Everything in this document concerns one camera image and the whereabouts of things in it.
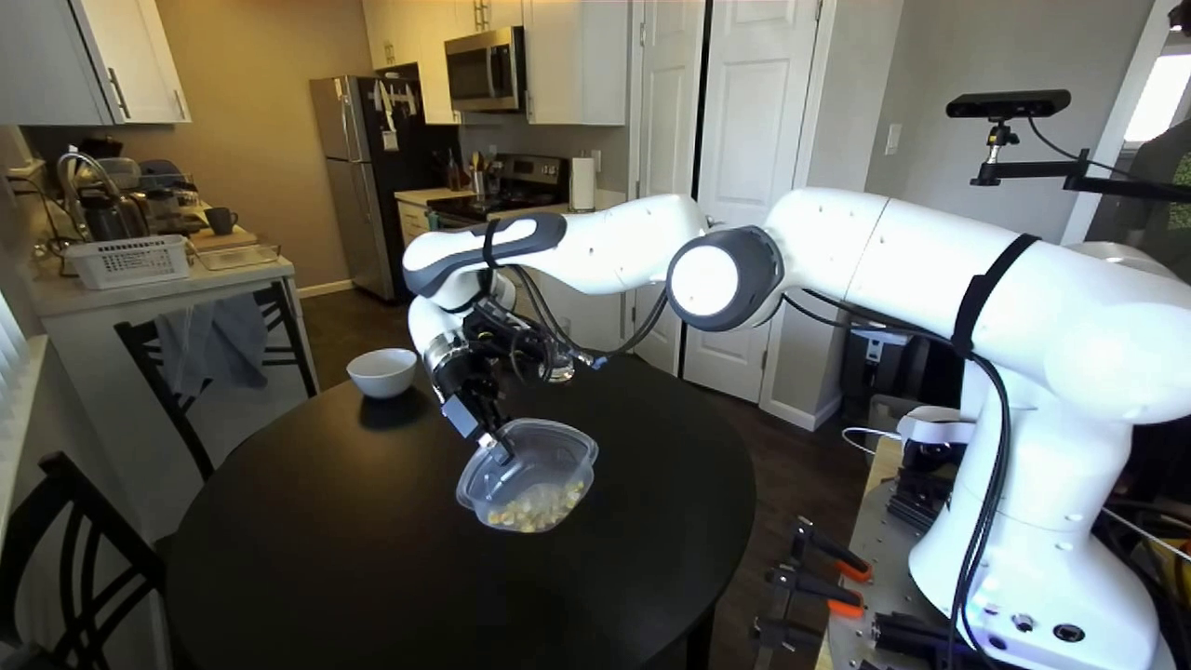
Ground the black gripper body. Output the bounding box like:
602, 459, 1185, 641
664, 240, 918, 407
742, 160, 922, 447
425, 335, 510, 422

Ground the clear lunch box with candy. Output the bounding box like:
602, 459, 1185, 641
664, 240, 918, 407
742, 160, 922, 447
449, 416, 602, 539

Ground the white bowl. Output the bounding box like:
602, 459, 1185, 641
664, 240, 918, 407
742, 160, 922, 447
341, 348, 425, 401

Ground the black kitchen stove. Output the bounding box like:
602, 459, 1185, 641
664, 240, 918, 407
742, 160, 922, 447
425, 152, 577, 235

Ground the steel refrigerator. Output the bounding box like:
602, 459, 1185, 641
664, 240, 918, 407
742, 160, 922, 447
306, 65, 430, 307

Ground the white paper towel roll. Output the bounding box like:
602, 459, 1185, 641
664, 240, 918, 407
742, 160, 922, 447
566, 152, 602, 213

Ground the grey cloth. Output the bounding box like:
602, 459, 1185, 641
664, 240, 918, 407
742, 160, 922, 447
156, 296, 272, 397

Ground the black chair with cloth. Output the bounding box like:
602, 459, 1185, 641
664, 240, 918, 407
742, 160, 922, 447
112, 278, 323, 483

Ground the steel microwave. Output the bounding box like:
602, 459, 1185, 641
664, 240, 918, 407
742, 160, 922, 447
440, 24, 527, 117

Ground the black orange clamp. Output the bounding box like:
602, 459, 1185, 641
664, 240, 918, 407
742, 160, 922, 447
788, 515, 873, 590
769, 564, 870, 627

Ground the white plastic basket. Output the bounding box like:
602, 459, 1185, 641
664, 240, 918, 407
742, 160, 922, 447
58, 231, 195, 296

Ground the white kitchen counter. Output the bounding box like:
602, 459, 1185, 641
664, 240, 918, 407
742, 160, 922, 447
19, 229, 308, 538

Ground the white panel door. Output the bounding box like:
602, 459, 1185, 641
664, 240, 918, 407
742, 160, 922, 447
625, 0, 831, 411

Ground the black coffee maker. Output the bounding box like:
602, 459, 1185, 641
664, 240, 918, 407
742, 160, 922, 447
47, 141, 156, 244

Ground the white upper cabinet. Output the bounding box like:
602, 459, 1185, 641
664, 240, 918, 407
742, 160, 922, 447
0, 0, 195, 129

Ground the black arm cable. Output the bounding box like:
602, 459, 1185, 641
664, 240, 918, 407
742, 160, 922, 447
945, 231, 1043, 647

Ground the black stereo camera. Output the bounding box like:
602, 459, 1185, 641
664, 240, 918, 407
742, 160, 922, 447
942, 87, 1077, 124

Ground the black camera stand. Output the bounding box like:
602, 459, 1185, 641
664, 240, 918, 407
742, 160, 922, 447
968, 117, 1191, 209

